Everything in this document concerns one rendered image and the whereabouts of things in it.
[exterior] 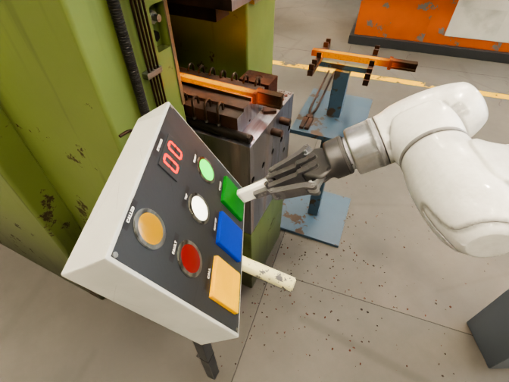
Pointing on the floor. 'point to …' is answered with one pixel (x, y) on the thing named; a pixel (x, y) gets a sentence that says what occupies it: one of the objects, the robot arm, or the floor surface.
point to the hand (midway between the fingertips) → (254, 191)
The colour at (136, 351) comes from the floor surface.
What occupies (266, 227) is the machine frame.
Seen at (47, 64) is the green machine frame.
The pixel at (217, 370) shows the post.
